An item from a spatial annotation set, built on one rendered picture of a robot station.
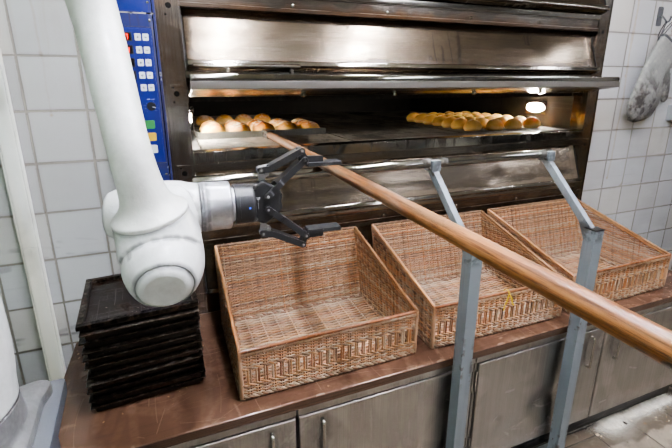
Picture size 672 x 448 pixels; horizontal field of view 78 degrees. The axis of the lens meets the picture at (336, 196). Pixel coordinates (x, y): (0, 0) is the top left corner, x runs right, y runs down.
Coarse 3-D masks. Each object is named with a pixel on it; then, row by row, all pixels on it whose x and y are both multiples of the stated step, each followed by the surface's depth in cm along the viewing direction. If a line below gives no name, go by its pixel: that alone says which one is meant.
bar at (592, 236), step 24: (312, 168) 115; (360, 168) 120; (384, 168) 122; (408, 168) 126; (432, 168) 128; (552, 168) 144; (456, 216) 121; (576, 216) 137; (600, 240) 132; (480, 264) 115; (456, 336) 124; (576, 336) 140; (456, 360) 125; (576, 360) 143; (456, 384) 126; (456, 408) 127; (456, 432) 130; (552, 432) 154
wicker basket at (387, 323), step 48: (336, 240) 161; (240, 288) 148; (288, 288) 153; (384, 288) 144; (240, 336) 137; (288, 336) 137; (336, 336) 116; (384, 336) 124; (240, 384) 109; (288, 384) 115
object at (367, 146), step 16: (304, 144) 155; (320, 144) 155; (336, 144) 155; (352, 144) 158; (368, 144) 160; (384, 144) 163; (400, 144) 165; (416, 144) 168; (432, 144) 171; (448, 144) 174; (464, 144) 177; (480, 144) 180; (208, 160) 140; (224, 160) 142; (240, 160) 144
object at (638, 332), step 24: (288, 144) 140; (336, 168) 101; (384, 192) 79; (408, 216) 71; (432, 216) 65; (456, 240) 59; (480, 240) 56; (504, 264) 51; (528, 264) 48; (552, 288) 45; (576, 288) 43; (576, 312) 42; (600, 312) 40; (624, 312) 38; (624, 336) 38; (648, 336) 36
